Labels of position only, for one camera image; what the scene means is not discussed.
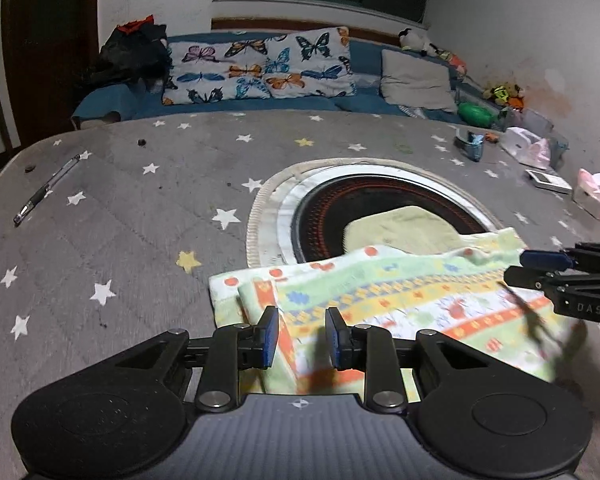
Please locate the black pen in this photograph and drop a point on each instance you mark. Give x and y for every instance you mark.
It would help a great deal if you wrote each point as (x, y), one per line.
(45, 190)

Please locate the white remote control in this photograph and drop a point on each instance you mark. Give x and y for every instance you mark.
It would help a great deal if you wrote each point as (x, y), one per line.
(549, 182)

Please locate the small orange toy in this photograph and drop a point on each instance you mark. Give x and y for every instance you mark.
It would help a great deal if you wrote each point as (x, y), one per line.
(492, 137)

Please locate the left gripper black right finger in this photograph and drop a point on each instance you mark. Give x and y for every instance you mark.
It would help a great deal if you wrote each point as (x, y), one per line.
(368, 349)

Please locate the grey plain pillow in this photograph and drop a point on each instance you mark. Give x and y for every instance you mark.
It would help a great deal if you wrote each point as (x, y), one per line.
(414, 82)

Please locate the clear plastic storage box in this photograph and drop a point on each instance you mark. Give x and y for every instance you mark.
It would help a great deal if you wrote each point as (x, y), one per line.
(541, 126)

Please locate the blue sofa bench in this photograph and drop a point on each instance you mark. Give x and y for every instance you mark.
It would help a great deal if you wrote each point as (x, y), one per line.
(135, 101)

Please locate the dark wooden door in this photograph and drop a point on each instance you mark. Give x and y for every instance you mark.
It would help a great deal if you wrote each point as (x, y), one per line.
(48, 49)

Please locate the round induction hotplate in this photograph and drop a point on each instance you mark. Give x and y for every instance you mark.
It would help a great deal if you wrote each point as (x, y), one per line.
(300, 214)

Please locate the colourful patterned child shirt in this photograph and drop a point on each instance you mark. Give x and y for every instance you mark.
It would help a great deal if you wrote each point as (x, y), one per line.
(403, 271)

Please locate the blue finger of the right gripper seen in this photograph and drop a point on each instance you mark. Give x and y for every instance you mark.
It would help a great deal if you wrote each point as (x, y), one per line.
(545, 260)

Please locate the yellow orange plush toy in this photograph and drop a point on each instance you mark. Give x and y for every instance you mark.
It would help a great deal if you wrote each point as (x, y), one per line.
(508, 94)

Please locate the butterfly print pillow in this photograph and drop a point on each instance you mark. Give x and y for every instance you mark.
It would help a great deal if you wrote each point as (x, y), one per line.
(312, 63)

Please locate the pink tissue box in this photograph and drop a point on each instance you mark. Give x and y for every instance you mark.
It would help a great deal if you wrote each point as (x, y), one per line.
(586, 192)

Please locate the green round toy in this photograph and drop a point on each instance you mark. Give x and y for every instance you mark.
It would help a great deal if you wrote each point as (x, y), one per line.
(475, 115)

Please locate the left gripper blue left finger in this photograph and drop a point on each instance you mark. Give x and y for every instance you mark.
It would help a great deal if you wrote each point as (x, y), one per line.
(232, 349)

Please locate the dark clothes pile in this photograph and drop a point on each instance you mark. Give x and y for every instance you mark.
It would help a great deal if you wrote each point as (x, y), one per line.
(134, 51)

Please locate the black finger of the right gripper seen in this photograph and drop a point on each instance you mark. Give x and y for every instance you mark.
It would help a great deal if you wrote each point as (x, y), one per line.
(528, 278)

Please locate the blue kids smartwatch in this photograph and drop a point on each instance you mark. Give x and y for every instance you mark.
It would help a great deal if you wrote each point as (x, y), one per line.
(470, 144)

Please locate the black white plush toy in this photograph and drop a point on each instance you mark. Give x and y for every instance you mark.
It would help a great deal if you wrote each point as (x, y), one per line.
(413, 41)

